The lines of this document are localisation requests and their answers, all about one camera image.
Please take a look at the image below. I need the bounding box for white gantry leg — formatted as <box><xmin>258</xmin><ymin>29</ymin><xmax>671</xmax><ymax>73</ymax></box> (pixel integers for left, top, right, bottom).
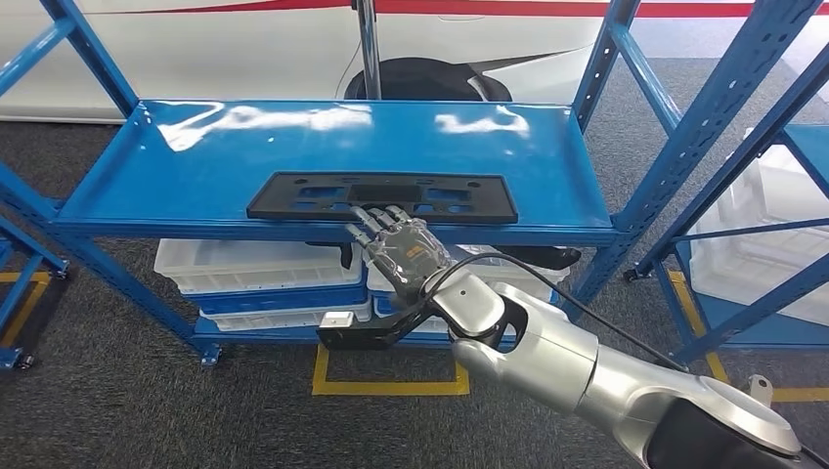
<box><xmin>748</xmin><ymin>373</ymin><xmax>775</xmax><ymax>409</ymax></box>

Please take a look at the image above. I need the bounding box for blue metal shelf rack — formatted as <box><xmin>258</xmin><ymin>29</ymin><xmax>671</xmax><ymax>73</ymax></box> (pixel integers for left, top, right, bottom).
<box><xmin>0</xmin><ymin>216</ymin><xmax>69</xmax><ymax>371</ymax></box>
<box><xmin>625</xmin><ymin>45</ymin><xmax>829</xmax><ymax>367</ymax></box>
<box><xmin>0</xmin><ymin>0</ymin><xmax>824</xmax><ymax>370</ymax></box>

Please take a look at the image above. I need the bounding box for black plastic plate part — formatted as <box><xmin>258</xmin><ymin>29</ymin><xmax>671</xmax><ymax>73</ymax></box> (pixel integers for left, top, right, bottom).
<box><xmin>246</xmin><ymin>171</ymin><xmax>520</xmax><ymax>226</ymax></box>

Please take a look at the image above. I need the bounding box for yellow floor tape marking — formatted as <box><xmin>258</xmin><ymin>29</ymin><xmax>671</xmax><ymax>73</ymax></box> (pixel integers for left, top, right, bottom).
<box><xmin>667</xmin><ymin>270</ymin><xmax>829</xmax><ymax>404</ymax></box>
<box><xmin>0</xmin><ymin>272</ymin><xmax>52</xmax><ymax>351</ymax></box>

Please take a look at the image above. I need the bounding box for black plastic trim part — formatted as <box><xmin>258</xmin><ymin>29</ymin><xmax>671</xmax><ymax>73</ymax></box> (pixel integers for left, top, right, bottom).
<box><xmin>495</xmin><ymin>244</ymin><xmax>583</xmax><ymax>272</ymax></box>
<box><xmin>305</xmin><ymin>240</ymin><xmax>354</xmax><ymax>271</ymax></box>

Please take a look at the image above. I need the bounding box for yellow floor tape square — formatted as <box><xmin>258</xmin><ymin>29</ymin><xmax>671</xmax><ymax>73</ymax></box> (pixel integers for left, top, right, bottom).
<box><xmin>312</xmin><ymin>343</ymin><xmax>471</xmax><ymax>398</ymax></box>

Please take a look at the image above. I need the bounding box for red barrier belt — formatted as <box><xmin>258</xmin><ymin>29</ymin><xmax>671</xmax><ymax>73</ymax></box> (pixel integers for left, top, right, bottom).
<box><xmin>109</xmin><ymin>0</ymin><xmax>829</xmax><ymax>19</ymax></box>

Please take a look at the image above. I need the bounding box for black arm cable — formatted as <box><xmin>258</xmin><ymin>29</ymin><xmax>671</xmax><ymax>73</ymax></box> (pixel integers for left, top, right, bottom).
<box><xmin>423</xmin><ymin>252</ymin><xmax>691</xmax><ymax>373</ymax></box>

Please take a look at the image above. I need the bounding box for chrome barrier post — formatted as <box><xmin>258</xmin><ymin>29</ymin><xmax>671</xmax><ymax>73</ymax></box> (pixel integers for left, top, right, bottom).
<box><xmin>352</xmin><ymin>0</ymin><xmax>383</xmax><ymax>101</ymax></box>

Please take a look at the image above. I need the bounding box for white car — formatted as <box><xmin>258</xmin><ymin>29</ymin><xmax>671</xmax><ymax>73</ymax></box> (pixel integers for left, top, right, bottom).
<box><xmin>0</xmin><ymin>0</ymin><xmax>613</xmax><ymax>124</ymax></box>

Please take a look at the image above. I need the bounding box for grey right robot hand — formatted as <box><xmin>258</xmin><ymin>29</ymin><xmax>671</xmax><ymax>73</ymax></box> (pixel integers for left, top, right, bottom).
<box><xmin>344</xmin><ymin>204</ymin><xmax>453</xmax><ymax>306</ymax></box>

